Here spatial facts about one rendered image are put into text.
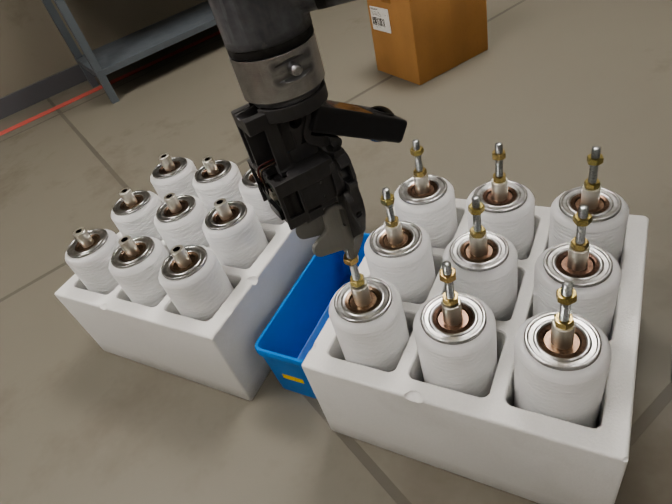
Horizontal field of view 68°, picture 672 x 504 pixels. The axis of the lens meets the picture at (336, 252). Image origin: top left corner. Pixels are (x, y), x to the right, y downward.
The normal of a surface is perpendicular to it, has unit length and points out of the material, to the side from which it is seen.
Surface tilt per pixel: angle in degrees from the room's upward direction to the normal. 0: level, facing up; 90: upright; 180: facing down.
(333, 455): 0
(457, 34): 90
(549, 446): 90
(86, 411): 0
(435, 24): 90
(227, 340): 90
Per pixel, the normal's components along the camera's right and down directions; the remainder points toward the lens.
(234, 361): 0.87, 0.14
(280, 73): 0.49, 0.49
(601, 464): -0.43, 0.67
